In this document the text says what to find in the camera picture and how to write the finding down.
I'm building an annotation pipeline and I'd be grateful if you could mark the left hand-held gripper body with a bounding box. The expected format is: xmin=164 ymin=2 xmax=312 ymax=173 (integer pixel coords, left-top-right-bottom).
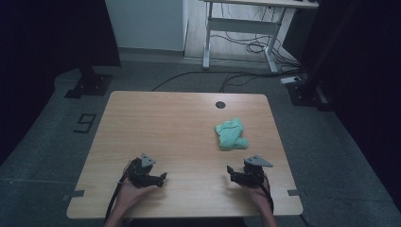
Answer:
xmin=127 ymin=152 xmax=162 ymax=189

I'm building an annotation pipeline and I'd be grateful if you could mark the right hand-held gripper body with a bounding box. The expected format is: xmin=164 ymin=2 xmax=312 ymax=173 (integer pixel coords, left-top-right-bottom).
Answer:
xmin=235 ymin=154 xmax=274 ymax=189

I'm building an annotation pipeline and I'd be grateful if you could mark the green cloth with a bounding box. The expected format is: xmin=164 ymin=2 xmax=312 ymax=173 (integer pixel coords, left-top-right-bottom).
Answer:
xmin=215 ymin=117 xmax=250 ymax=151

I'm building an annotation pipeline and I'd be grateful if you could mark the person's right hand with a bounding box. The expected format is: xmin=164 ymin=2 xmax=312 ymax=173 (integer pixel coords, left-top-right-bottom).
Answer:
xmin=240 ymin=174 xmax=276 ymax=219

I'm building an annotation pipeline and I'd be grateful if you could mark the person's left hand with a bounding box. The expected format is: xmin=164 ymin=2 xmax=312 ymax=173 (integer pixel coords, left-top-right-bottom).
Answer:
xmin=113 ymin=159 xmax=160 ymax=218

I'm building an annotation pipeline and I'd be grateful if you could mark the black stand base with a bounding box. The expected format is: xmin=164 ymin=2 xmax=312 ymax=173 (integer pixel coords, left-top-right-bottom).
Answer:
xmin=286 ymin=74 xmax=333 ymax=112
xmin=63 ymin=65 xmax=114 ymax=99

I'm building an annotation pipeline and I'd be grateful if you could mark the white power strip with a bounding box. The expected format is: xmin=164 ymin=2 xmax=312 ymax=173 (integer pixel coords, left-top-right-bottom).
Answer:
xmin=280 ymin=76 xmax=302 ymax=85

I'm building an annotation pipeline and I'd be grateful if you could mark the dark curtain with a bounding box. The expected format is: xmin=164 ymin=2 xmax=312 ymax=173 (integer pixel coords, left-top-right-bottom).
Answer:
xmin=299 ymin=0 xmax=401 ymax=213
xmin=0 ymin=0 xmax=122 ymax=166

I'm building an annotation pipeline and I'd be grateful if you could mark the white cabinet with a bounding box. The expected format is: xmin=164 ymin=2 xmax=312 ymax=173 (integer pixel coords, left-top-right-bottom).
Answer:
xmin=104 ymin=0 xmax=189 ymax=52

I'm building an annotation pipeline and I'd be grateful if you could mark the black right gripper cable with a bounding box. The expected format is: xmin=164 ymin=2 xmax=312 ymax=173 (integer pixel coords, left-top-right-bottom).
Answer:
xmin=259 ymin=174 xmax=275 ymax=215

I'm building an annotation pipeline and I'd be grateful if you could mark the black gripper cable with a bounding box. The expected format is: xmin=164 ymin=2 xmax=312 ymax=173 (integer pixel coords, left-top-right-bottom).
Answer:
xmin=259 ymin=174 xmax=275 ymax=215
xmin=104 ymin=162 xmax=134 ymax=223

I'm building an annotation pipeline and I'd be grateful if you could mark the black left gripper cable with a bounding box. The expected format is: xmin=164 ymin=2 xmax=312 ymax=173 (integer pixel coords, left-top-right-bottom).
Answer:
xmin=104 ymin=162 xmax=134 ymax=223

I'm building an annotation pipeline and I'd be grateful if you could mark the long black floor cable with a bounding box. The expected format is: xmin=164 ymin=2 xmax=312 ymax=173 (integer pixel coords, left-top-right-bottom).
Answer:
xmin=150 ymin=70 xmax=305 ymax=94

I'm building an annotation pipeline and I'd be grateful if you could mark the tangle of black cables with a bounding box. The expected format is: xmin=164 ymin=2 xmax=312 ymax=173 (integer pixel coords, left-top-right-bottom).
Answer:
xmin=210 ymin=3 xmax=301 ymax=70

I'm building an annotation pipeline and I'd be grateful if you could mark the white frame desk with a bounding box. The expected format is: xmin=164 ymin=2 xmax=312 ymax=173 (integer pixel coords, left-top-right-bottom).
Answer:
xmin=199 ymin=0 xmax=320 ymax=74

